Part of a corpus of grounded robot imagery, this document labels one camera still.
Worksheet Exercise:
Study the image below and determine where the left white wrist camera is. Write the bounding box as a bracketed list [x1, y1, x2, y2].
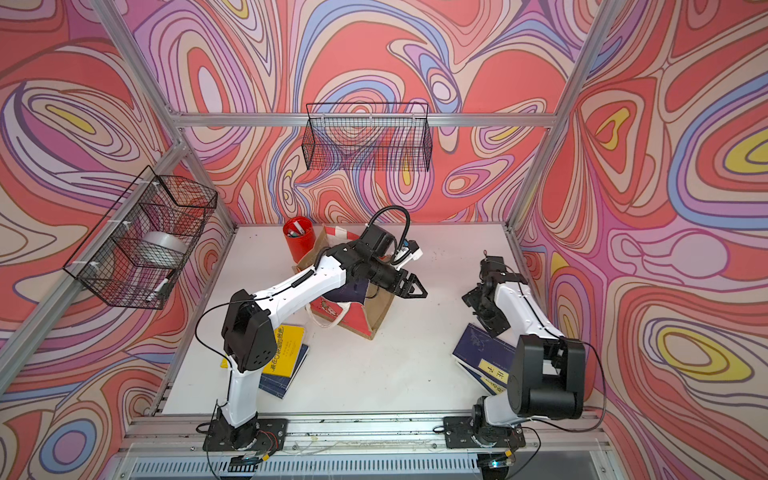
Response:
[390, 240, 423, 269]

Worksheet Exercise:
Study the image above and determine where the dark blue book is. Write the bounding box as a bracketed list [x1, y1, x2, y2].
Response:
[323, 280, 369, 304]

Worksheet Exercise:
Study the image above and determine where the black wire basket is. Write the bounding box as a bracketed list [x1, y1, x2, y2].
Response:
[301, 101, 433, 173]
[63, 167, 218, 310]

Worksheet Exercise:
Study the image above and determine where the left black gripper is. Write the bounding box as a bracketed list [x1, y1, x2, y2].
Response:
[366, 258, 430, 299]

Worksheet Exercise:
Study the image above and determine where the back black wire basket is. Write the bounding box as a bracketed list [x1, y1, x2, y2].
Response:
[301, 101, 433, 173]

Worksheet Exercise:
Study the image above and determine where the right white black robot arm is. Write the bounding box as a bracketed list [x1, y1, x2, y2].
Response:
[462, 256, 587, 427]

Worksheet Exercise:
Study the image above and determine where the silver tape roll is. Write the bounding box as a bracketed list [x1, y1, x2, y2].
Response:
[137, 231, 187, 269]

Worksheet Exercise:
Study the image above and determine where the blue book under yellow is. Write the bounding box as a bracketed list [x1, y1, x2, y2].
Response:
[259, 344, 309, 399]

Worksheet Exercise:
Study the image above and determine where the red pen holder cup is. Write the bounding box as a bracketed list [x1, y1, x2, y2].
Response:
[282, 216, 316, 263]

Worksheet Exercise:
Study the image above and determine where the purple book yellow label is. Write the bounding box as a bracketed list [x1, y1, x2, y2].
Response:
[452, 324, 515, 374]

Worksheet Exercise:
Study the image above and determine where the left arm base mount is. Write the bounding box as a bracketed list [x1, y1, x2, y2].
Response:
[196, 407, 288, 454]

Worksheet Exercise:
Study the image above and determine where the left black wire basket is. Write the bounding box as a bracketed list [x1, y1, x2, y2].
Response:
[63, 167, 218, 310]

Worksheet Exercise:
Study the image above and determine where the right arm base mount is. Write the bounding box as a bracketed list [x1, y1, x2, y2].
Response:
[434, 404, 526, 451]

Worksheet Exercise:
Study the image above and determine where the yellow cover book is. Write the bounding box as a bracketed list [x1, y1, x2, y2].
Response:
[224, 324, 306, 378]

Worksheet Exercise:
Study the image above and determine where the white marker in basket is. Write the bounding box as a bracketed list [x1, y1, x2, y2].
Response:
[147, 277, 172, 302]

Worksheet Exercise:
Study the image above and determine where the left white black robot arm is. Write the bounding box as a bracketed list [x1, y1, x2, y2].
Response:
[220, 205, 427, 429]

